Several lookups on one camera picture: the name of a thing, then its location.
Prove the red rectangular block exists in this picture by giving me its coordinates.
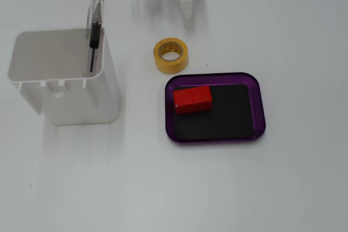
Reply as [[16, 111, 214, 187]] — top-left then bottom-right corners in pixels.
[[173, 85, 213, 115]]

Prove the yellow masking tape roll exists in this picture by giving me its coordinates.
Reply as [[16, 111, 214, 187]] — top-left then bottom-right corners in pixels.
[[153, 37, 189, 75]]

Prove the clear black ballpoint pen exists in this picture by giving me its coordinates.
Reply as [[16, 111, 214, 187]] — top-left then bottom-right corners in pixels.
[[85, 0, 105, 74]]

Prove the purple metal tray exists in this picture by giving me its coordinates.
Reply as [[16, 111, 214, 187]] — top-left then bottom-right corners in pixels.
[[164, 72, 266, 145]]

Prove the white plastic container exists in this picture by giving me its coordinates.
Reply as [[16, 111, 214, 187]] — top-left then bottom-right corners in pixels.
[[7, 27, 122, 126]]

